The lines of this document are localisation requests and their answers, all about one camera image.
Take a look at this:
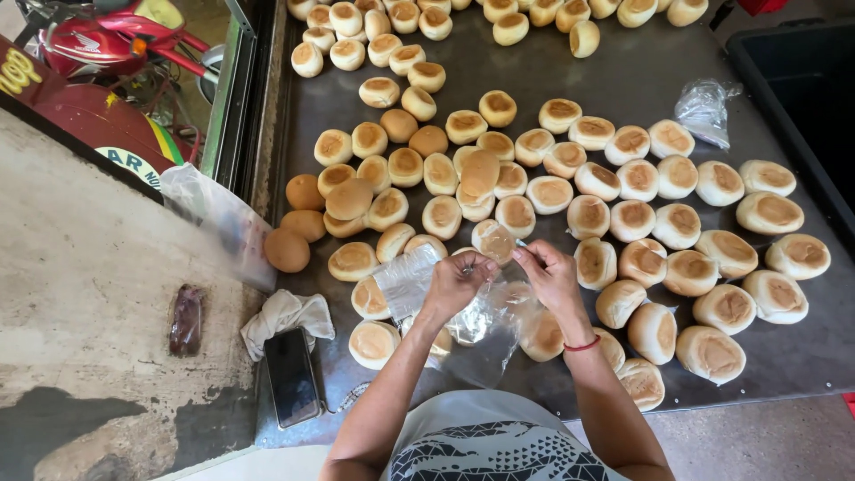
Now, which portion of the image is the person's right hand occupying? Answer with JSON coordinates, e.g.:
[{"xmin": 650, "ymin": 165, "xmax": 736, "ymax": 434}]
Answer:
[{"xmin": 511, "ymin": 239, "xmax": 581, "ymax": 319}]

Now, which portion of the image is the person's left hand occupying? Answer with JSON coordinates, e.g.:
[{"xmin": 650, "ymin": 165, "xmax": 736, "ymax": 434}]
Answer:
[{"xmin": 422, "ymin": 250, "xmax": 499, "ymax": 326}]

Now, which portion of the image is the clear plastic bag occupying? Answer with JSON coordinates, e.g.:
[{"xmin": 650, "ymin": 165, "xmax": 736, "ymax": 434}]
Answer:
[
  {"xmin": 373, "ymin": 242, "xmax": 543, "ymax": 390},
  {"xmin": 673, "ymin": 77, "xmax": 744, "ymax": 152}
]

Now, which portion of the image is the spread of bread rolls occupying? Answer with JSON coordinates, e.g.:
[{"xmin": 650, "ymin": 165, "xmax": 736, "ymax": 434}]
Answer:
[{"xmin": 264, "ymin": 0, "xmax": 832, "ymax": 413}]

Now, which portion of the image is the person's white patterned shirt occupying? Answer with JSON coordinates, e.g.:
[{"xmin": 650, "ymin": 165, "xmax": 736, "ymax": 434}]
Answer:
[{"xmin": 382, "ymin": 389, "xmax": 630, "ymax": 481}]

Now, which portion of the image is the white cloth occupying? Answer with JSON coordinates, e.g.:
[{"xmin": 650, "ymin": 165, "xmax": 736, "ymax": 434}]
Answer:
[{"xmin": 240, "ymin": 289, "xmax": 336, "ymax": 362}]

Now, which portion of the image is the black smartphone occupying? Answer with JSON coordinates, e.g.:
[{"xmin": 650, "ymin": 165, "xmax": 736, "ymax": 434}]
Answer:
[{"xmin": 263, "ymin": 326, "xmax": 326, "ymax": 430}]

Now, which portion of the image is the crumpled clear plastic bag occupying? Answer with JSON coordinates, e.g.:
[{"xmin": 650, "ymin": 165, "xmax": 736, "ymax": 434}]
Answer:
[{"xmin": 673, "ymin": 77, "xmax": 744, "ymax": 152}]

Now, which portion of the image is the stack of clear plastic bags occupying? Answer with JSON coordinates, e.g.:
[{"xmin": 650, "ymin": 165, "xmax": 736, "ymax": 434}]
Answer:
[{"xmin": 159, "ymin": 163, "xmax": 279, "ymax": 293}]

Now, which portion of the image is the brown wrapped packet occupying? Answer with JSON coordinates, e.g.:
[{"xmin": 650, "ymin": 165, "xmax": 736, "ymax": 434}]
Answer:
[{"xmin": 167, "ymin": 284, "xmax": 207, "ymax": 358}]

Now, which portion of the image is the black plastic crate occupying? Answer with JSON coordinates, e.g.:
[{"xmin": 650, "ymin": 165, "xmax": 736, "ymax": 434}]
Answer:
[{"xmin": 725, "ymin": 19, "xmax": 855, "ymax": 258}]

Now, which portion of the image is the red plastic object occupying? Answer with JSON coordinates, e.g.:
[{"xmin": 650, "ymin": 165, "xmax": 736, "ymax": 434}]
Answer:
[{"xmin": 735, "ymin": 0, "xmax": 790, "ymax": 17}]

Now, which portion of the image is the red painted sign board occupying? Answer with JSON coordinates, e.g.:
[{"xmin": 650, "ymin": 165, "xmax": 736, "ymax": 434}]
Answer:
[{"xmin": 0, "ymin": 33, "xmax": 201, "ymax": 196}]

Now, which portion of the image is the red motorcycle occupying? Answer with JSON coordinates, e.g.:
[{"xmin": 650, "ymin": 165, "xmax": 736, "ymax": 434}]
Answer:
[{"xmin": 13, "ymin": 0, "xmax": 225, "ymax": 105}]

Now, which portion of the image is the metal window frame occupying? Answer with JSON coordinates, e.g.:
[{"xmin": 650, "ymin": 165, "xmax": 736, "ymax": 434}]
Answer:
[{"xmin": 200, "ymin": 0, "xmax": 279, "ymax": 204}]

